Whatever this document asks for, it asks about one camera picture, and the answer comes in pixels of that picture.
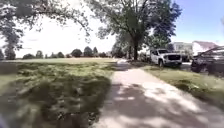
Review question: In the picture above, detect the row of distant trees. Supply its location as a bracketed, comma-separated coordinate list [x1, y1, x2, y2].
[19, 45, 116, 60]

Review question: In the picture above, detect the large leafy tree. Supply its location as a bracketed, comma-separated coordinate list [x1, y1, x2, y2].
[84, 0, 184, 62]

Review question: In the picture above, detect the grey concrete path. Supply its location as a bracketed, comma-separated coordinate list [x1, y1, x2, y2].
[91, 61, 224, 128]

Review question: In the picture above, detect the white pickup truck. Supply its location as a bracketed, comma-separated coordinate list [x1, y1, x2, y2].
[146, 48, 184, 68]

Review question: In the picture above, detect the grass field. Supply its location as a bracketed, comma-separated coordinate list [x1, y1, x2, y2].
[0, 57, 119, 128]

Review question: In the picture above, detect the grass verge strip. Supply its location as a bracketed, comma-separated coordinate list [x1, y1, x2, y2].
[129, 61, 224, 109]

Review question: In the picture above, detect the dark car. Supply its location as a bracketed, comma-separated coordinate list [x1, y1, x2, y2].
[189, 45, 224, 76]

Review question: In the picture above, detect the overhanging tree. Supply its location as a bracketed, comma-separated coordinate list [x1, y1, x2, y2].
[0, 0, 91, 61]

